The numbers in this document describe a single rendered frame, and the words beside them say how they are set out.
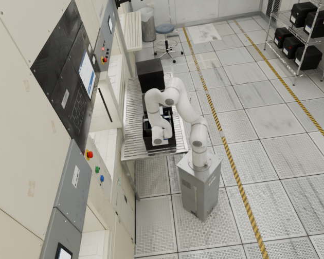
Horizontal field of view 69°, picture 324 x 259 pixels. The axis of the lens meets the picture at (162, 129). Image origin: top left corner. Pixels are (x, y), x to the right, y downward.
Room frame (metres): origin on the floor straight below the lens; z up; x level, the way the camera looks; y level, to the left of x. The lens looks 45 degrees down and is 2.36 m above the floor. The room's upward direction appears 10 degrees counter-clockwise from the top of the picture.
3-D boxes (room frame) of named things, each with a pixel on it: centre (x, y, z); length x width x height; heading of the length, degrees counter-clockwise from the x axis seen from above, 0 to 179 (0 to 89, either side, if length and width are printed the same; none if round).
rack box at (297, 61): (3.00, -2.37, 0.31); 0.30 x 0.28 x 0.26; 175
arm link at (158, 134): (1.24, 0.04, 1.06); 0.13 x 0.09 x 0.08; 177
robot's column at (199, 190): (1.14, -0.26, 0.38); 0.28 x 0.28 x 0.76; 42
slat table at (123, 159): (1.94, 0.07, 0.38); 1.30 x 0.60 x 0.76; 177
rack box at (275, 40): (3.73, -2.38, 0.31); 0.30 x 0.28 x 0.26; 175
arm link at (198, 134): (1.11, -0.25, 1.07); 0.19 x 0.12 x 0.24; 161
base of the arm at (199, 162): (1.14, -0.26, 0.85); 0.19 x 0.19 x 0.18
